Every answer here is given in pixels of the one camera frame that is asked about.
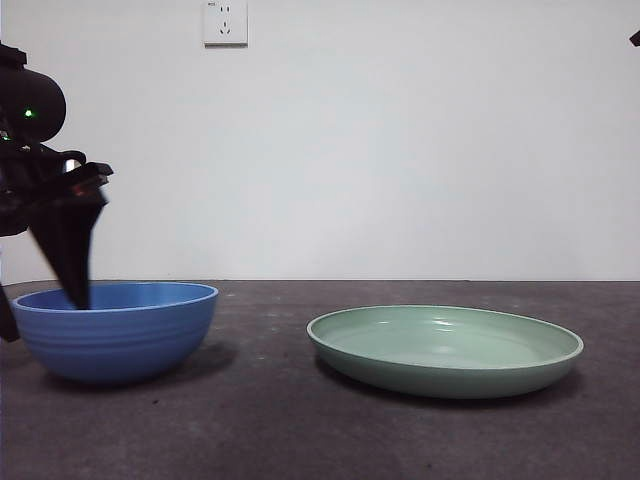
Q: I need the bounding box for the white wall power socket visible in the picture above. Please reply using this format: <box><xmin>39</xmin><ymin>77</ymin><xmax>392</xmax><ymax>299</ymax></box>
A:
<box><xmin>202</xmin><ymin>0</ymin><xmax>250</xmax><ymax>50</ymax></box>

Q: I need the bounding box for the green round plate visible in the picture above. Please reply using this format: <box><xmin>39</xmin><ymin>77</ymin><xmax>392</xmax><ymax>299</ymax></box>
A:
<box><xmin>306</xmin><ymin>304</ymin><xmax>585</xmax><ymax>400</ymax></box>

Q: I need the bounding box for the blue ribbed bowl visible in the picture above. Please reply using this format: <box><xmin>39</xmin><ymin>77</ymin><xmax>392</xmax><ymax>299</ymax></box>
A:
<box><xmin>10</xmin><ymin>281</ymin><xmax>220</xmax><ymax>385</ymax></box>

